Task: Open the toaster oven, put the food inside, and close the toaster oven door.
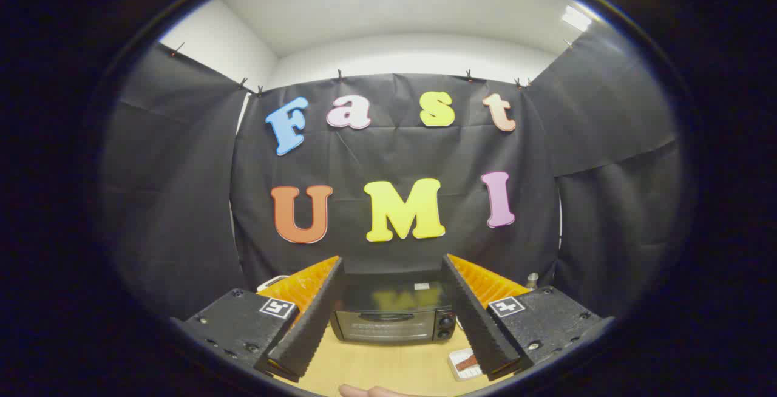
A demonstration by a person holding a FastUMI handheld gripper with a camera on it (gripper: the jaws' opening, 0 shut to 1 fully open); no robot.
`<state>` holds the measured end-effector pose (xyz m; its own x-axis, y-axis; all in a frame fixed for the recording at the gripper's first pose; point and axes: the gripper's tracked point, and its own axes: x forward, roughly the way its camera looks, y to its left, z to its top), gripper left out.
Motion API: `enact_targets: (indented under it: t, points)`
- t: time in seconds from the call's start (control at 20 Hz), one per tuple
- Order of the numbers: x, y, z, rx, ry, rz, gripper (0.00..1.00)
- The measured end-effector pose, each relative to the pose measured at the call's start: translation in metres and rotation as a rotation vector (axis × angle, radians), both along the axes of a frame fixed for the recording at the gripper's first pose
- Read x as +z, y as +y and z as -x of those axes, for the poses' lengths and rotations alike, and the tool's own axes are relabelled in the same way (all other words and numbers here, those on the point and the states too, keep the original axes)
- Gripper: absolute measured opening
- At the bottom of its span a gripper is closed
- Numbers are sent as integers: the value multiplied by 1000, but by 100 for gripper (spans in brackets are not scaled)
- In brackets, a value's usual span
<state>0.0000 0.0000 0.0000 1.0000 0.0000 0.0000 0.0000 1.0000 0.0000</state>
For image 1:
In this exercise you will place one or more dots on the white bread toaster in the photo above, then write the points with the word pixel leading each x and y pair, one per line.
pixel 274 281

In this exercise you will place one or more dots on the ceiling light panel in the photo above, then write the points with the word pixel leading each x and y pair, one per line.
pixel 575 18

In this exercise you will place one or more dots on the white plastic tray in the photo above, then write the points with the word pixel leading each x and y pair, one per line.
pixel 454 363

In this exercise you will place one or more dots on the black toaster oven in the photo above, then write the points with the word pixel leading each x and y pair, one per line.
pixel 388 324

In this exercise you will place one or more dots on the clear glass bottle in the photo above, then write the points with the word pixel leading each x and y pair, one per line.
pixel 532 280

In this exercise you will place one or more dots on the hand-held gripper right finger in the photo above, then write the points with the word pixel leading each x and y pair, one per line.
pixel 476 318

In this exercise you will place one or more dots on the red raw meat piece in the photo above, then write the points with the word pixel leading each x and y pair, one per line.
pixel 468 362

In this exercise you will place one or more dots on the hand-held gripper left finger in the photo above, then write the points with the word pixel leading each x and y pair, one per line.
pixel 315 318

